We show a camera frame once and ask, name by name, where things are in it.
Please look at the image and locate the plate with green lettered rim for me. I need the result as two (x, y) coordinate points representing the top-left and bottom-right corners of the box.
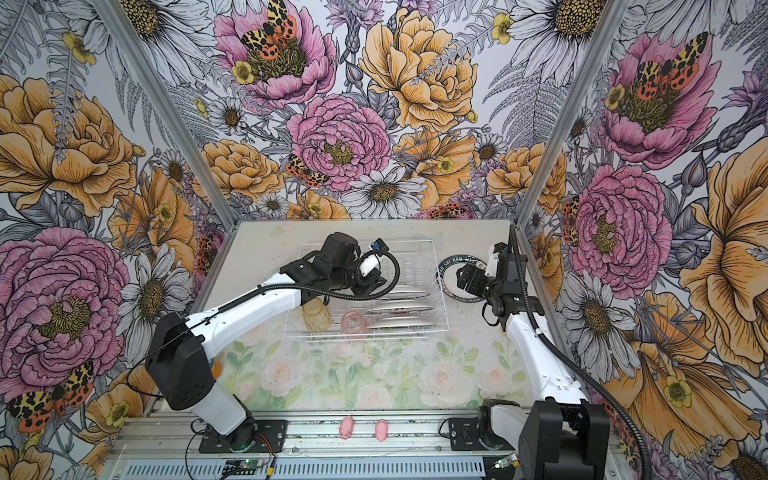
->
(437, 254), (486, 303)

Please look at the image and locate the plate with orange sunburst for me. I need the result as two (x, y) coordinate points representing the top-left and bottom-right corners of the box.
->
(365, 301), (434, 315)

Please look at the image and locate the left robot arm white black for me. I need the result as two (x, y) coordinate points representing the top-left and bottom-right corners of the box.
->
(144, 232), (401, 452)

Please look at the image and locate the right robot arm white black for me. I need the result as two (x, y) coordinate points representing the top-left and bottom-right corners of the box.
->
(456, 243), (610, 479)

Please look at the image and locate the yellow glass cup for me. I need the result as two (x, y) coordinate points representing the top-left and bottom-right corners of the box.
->
(301, 298), (333, 334)

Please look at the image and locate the pink glass cup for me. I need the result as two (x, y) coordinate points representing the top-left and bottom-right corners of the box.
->
(341, 310), (368, 335)

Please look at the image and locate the left pink clip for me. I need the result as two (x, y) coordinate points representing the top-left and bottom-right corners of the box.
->
(339, 416), (355, 440)

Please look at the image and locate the pink clip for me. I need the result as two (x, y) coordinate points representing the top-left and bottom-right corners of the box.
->
(375, 420), (389, 442)
(339, 416), (355, 440)

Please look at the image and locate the right pink clip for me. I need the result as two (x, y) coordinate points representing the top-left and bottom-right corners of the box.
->
(375, 420), (389, 442)

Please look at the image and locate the right circuit board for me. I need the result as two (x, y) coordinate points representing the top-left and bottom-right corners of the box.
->
(493, 453), (520, 469)

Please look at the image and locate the green circuit board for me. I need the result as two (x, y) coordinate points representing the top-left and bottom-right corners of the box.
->
(221, 458), (271, 479)

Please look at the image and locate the white wire dish rack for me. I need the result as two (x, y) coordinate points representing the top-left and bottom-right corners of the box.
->
(281, 238), (450, 343)

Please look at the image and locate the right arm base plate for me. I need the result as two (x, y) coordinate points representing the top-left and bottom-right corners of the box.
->
(440, 417), (512, 452)

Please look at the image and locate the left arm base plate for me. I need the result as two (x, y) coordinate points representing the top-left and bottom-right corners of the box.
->
(199, 419), (288, 454)

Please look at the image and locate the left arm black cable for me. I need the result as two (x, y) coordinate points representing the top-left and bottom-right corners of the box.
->
(125, 248), (402, 400)

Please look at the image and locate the aluminium front rail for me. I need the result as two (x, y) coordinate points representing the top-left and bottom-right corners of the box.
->
(99, 410), (522, 479)

